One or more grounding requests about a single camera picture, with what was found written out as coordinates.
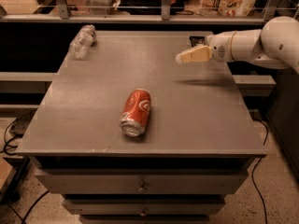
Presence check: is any red crushed soda can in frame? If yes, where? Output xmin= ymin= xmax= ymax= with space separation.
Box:
xmin=120 ymin=89 xmax=151 ymax=137

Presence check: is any black bag behind glass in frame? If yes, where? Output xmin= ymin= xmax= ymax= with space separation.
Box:
xmin=118 ymin=0 xmax=188 ymax=15

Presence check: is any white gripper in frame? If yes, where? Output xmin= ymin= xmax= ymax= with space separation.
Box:
xmin=176 ymin=31 xmax=235 ymax=63

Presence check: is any black cable right floor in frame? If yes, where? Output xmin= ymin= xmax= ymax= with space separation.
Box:
xmin=250 ymin=119 xmax=270 ymax=224

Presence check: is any black cables left floor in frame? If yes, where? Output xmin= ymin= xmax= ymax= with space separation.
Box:
xmin=2 ymin=109 xmax=37 ymax=157

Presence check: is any clear plastic water bottle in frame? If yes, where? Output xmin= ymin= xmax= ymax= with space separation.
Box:
xmin=68 ymin=25 xmax=96 ymax=60

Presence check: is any grey drawer cabinet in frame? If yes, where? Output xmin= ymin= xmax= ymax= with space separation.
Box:
xmin=18 ymin=31 xmax=265 ymax=224

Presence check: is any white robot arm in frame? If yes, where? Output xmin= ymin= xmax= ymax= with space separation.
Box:
xmin=176 ymin=16 xmax=299 ymax=74

